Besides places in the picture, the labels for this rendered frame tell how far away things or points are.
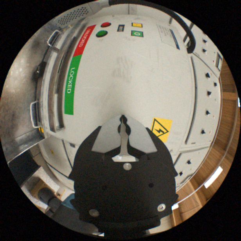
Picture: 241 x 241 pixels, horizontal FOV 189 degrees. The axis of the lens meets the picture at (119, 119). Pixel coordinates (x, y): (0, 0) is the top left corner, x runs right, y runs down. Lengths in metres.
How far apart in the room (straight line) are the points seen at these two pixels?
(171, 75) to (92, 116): 0.19
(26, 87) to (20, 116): 0.11
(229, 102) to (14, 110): 5.94
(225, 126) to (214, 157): 1.73
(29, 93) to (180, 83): 0.50
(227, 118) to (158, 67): 5.35
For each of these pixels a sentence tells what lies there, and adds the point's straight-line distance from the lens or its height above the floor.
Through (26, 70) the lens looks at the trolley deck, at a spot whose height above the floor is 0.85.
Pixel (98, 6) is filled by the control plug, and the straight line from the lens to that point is 0.33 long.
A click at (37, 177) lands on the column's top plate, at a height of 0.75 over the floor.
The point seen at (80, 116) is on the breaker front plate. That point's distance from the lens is 0.18.
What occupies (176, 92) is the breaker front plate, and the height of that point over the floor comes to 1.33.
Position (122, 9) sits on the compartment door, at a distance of 0.58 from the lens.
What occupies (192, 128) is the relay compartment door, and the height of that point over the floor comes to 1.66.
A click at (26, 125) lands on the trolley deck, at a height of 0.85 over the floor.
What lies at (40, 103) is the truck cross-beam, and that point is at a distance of 0.33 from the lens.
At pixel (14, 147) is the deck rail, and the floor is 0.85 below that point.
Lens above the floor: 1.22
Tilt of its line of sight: 4 degrees down
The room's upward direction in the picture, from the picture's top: 97 degrees clockwise
